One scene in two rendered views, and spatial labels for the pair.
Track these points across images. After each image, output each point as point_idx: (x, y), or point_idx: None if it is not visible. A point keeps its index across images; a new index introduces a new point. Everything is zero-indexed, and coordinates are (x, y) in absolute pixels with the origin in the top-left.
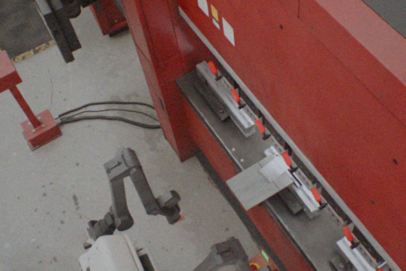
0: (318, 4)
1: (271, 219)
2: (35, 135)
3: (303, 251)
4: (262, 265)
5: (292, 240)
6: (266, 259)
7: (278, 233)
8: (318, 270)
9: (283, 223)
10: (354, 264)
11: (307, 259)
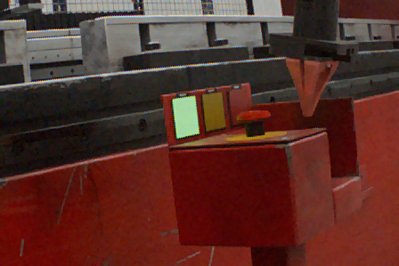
0: None
1: (20, 199)
2: None
3: (138, 71)
4: (222, 138)
5: (101, 122)
6: (194, 141)
7: (59, 246)
8: (183, 66)
9: (59, 79)
10: (151, 16)
11: (157, 83)
